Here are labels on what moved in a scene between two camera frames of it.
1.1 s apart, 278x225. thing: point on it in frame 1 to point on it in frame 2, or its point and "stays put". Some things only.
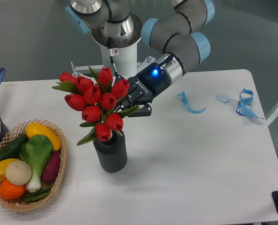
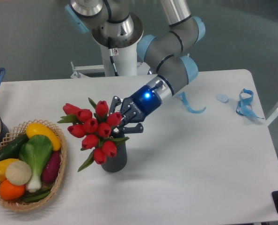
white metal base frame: x=98 y=69 stays put
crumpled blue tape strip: x=246 y=97 stays put
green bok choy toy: x=36 y=151 stays put
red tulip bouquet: x=98 y=98 to x=95 y=126
